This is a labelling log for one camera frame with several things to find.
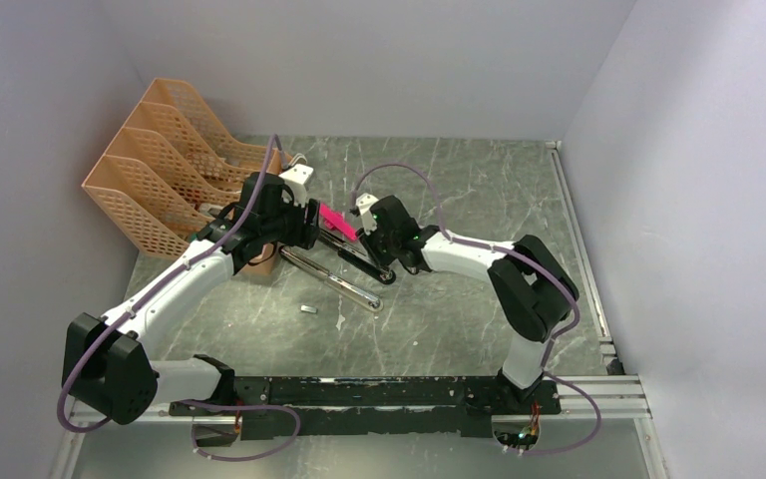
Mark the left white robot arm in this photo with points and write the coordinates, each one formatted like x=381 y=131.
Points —
x=107 y=362

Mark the beige black stapler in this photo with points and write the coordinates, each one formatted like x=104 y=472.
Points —
x=345 y=288

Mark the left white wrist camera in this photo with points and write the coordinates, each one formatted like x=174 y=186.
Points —
x=297 y=179

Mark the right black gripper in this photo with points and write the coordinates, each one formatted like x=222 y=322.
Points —
x=370 y=239

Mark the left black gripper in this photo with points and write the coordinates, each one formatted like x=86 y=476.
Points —
x=304 y=234

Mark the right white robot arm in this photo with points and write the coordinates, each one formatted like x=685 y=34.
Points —
x=533 y=290

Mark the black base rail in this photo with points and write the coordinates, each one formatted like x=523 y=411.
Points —
x=268 y=407

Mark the orange mesh file organizer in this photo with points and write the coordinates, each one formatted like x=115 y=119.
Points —
x=169 y=165

